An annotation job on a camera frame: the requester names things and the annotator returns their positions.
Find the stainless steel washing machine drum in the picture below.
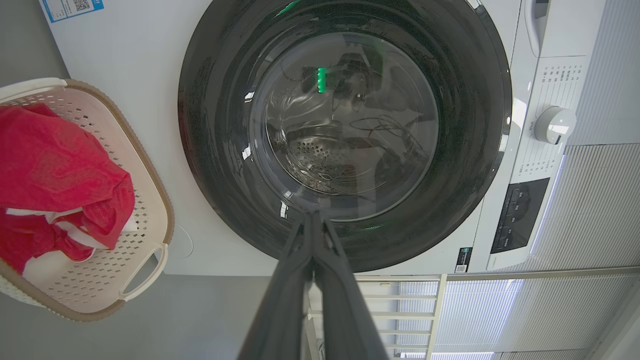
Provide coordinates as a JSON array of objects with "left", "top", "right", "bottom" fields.
[{"left": 267, "top": 125, "right": 401, "bottom": 196}]

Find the white metal window railing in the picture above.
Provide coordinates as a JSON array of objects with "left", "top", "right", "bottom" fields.
[{"left": 305, "top": 274, "right": 448, "bottom": 360}]

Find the black washing machine control panel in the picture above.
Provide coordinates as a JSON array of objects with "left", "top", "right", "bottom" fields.
[{"left": 490, "top": 177, "right": 551, "bottom": 255}]

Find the white detergent drawer handle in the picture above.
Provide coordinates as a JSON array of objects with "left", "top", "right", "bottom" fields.
[{"left": 524, "top": 0, "right": 551, "bottom": 58}]

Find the dark round glass washer door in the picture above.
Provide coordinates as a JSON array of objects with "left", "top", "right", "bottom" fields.
[{"left": 177, "top": 0, "right": 513, "bottom": 273}]

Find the round drain filter cover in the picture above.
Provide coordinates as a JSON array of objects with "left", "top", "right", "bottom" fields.
[{"left": 167, "top": 224, "right": 194, "bottom": 260}]

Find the cream perforated laundry basket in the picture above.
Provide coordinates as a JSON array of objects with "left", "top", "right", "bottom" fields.
[{"left": 0, "top": 77, "right": 176, "bottom": 322}]

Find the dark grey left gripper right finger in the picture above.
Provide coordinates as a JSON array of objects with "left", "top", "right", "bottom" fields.
[{"left": 311, "top": 211, "right": 390, "bottom": 360}]

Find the blue energy label sticker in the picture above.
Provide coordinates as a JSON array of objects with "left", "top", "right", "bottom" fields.
[{"left": 41, "top": 0, "right": 105, "bottom": 24}]

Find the white washing machine dial knob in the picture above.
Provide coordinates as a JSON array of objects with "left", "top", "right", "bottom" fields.
[{"left": 534, "top": 106, "right": 577, "bottom": 146}]

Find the small black QR sticker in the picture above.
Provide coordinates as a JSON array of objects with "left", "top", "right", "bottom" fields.
[{"left": 454, "top": 246, "right": 473, "bottom": 274}]

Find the red cloth garment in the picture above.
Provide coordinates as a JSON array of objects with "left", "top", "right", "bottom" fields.
[{"left": 0, "top": 103, "right": 137, "bottom": 275}]

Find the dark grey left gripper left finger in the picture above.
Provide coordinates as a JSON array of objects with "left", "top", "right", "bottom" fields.
[{"left": 237, "top": 211, "right": 315, "bottom": 360}]

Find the white front-load washing machine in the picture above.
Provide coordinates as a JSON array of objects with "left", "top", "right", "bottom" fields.
[{"left": 39, "top": 0, "right": 608, "bottom": 277}]

